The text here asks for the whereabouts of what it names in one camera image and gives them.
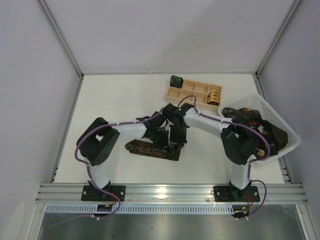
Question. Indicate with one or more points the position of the aluminium mounting rail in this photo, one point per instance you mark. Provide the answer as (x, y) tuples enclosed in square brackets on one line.
[(171, 193)]

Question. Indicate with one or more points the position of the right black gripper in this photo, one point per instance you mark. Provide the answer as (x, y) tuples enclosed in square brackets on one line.
[(178, 142)]

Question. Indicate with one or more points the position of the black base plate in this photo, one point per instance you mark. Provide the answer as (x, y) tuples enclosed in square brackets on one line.
[(92, 194), (229, 193)]

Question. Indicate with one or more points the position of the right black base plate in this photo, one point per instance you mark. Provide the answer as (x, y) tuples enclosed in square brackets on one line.
[(229, 193)]

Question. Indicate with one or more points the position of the rolled dark green tie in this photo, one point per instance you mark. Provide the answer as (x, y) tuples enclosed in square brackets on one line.
[(176, 81)]

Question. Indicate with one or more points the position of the white plastic basket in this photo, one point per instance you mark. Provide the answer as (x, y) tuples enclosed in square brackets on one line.
[(255, 101)]

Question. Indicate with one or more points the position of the white slotted cable duct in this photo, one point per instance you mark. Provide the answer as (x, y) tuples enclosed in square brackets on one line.
[(207, 209)]

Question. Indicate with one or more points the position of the rolled gold patterned tie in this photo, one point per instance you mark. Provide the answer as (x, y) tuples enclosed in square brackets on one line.
[(213, 98)]

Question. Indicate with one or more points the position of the pile of dark ties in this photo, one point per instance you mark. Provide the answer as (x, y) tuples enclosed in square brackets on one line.
[(276, 137)]

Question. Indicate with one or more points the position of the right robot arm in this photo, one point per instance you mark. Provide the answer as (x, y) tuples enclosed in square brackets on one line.
[(240, 141)]

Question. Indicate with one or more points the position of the dark key-patterned tie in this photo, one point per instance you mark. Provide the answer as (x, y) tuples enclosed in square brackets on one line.
[(143, 148)]

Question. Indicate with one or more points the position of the wooden compartment box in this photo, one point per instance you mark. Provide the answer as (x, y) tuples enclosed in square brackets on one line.
[(178, 96)]

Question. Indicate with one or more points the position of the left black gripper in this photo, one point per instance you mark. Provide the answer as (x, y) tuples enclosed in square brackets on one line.
[(162, 144)]

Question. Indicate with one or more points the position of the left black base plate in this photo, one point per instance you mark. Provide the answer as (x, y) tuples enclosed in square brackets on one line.
[(92, 194)]

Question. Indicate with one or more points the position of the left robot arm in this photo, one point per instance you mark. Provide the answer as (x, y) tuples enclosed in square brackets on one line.
[(95, 145)]

